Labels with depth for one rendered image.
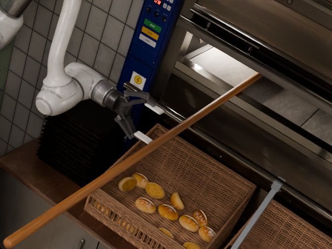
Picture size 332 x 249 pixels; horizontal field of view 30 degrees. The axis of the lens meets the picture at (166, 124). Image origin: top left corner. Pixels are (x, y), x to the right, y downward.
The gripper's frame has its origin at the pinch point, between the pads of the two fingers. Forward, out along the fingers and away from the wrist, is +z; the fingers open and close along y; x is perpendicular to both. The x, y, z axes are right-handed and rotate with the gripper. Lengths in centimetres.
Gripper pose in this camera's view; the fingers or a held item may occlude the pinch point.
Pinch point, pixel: (153, 126)
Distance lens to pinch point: 222.8
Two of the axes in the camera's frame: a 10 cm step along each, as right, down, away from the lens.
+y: -3.0, 7.9, 5.4
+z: 7.9, 5.2, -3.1
